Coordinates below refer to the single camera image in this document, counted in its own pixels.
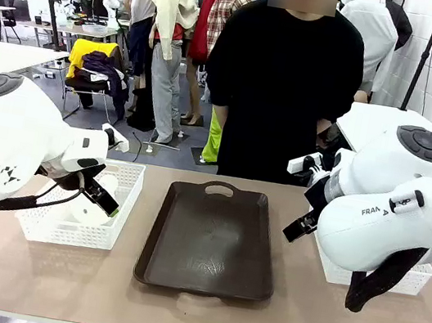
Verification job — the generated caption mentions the long background work table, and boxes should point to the long background work table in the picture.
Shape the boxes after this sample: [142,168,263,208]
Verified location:
[11,2,133,63]

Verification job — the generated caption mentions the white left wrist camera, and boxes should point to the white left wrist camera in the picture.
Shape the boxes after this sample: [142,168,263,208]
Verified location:
[97,122,133,155]

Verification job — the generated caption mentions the black light stand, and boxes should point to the black light stand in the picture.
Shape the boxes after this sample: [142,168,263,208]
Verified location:
[399,4,432,116]

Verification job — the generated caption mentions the mannequin with plaid shirt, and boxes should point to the mannequin with plaid shirt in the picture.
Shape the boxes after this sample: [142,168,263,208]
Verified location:
[201,0,254,64]

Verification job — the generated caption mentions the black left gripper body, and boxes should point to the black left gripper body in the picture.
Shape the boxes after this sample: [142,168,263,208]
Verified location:
[39,157,105,197]

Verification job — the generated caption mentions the translucent plastic conical flask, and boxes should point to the translucent plastic conical flask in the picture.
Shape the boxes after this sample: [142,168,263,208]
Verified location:
[65,168,123,232]

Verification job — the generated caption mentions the dark brown serving tray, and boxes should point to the dark brown serving tray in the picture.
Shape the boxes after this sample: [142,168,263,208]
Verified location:
[131,170,290,307]

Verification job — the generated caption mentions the yellow garment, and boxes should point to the yellow garment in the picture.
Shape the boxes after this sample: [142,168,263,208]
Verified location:
[65,35,119,86]

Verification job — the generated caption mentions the white side table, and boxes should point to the white side table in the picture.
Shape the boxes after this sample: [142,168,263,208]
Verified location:
[0,41,71,104]
[331,98,432,166]

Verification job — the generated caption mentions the dark purple garment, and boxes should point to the dark purple garment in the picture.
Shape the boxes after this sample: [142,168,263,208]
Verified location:
[72,48,136,117]

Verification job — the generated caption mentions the black camera tripod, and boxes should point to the black camera tripod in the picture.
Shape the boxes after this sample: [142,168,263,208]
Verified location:
[27,0,73,54]

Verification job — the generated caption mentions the white perforated plastic basket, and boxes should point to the white perforated plastic basket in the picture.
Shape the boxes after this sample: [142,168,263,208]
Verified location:
[11,145,147,258]
[306,227,432,301]

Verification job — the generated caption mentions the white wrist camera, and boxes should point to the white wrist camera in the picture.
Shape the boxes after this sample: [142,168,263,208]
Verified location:
[286,147,324,179]
[97,122,133,155]

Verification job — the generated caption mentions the metal frame chair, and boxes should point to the metal frame chair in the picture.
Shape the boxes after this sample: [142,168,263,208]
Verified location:
[59,35,137,124]

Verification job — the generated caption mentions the mannequin with white shirt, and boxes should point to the mannequin with white shirt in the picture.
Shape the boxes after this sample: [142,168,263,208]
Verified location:
[325,0,406,109]

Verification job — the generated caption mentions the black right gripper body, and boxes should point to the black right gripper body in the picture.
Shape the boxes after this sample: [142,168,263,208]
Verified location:
[299,175,336,223]

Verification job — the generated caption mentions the neon green trousers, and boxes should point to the neon green trousers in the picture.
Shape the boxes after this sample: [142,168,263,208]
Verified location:
[198,105,229,167]

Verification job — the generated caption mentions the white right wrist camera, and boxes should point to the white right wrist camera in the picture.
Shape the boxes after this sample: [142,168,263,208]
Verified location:
[286,147,324,179]

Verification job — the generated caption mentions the black hanging jacket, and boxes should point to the black hanging jacket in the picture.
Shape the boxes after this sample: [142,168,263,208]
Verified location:
[377,0,418,55]

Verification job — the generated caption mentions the person in black sweater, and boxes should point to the person in black sweater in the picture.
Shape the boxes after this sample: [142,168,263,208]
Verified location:
[188,0,377,197]

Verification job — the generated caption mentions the mannequin with white tank top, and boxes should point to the mannequin with white tank top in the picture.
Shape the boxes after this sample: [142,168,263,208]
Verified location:
[104,0,162,115]

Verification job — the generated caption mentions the mannequin with red clothing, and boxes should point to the mannequin with red clothing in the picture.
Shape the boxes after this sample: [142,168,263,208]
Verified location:
[163,0,220,127]

